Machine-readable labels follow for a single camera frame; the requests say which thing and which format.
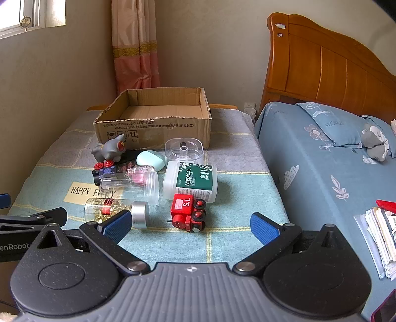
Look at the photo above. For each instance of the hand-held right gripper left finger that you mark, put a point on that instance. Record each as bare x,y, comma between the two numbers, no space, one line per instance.
114,226

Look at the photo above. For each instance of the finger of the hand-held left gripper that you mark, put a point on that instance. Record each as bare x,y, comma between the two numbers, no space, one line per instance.
51,215
4,201

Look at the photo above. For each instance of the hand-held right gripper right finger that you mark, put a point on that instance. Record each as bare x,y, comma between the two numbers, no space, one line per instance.
264,227

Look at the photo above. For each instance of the clear tube with red label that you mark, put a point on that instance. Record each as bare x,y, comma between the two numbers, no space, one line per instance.
139,213

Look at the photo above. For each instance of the clear plastic jar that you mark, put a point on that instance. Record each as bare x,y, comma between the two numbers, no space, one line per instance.
148,189

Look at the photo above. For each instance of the black toy train red wheels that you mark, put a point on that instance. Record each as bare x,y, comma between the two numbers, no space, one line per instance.
103,171

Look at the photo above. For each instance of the red wooden toy train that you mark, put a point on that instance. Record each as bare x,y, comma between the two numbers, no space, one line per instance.
182,210

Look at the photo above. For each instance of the grey animal toy figure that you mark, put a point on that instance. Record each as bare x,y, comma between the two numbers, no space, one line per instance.
108,148

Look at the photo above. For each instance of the white bottle green label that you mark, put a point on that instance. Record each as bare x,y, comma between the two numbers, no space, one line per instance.
191,182

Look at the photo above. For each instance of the clear round plastic container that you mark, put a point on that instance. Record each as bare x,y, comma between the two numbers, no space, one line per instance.
185,154

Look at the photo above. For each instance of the cardboard box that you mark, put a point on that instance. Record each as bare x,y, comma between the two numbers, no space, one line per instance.
154,130

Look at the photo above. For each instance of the checked grey green blanket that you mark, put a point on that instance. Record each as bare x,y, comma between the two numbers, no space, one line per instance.
235,192

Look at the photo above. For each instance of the small clear bottle pink beads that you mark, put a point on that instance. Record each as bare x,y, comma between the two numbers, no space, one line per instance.
142,169

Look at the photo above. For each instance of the mint green oval case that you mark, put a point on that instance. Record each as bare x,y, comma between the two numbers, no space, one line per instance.
150,159

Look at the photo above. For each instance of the clear plastic sleeve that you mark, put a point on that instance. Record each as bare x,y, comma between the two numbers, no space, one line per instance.
360,226

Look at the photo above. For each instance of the stack of papers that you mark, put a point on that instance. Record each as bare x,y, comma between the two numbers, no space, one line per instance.
380,241

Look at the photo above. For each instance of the blue floral pillow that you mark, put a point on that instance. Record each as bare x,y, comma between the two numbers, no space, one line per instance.
334,123

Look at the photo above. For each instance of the grey plush toy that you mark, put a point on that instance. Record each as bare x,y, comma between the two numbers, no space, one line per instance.
374,139

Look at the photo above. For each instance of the pink phone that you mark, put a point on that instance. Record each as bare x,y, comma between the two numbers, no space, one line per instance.
388,309

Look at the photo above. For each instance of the pink curtain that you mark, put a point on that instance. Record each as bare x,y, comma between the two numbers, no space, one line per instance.
136,62

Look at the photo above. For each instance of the wooden bed headboard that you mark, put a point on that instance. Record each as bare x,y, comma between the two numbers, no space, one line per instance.
324,71

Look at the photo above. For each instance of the window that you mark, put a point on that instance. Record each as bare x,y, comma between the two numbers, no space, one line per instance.
15,12

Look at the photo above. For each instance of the white wall socket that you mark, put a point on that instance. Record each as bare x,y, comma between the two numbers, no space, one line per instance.
250,108

